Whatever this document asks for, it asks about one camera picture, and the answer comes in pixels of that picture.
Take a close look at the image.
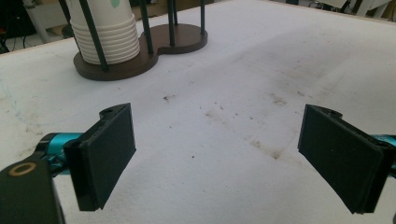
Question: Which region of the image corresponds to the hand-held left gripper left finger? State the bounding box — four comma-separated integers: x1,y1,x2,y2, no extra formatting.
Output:
63,103,137,212

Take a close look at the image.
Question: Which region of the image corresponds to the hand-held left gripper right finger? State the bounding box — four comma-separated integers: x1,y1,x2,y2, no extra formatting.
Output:
297,104,396,215

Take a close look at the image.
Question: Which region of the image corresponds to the brown cup rack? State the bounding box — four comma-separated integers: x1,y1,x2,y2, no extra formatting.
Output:
59,0,209,82

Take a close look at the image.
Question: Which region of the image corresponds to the stack of white paper cups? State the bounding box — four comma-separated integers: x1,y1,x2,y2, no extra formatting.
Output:
65,0,141,66

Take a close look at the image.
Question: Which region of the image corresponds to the white metal stand leg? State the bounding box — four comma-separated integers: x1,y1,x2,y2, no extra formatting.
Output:
21,0,51,45

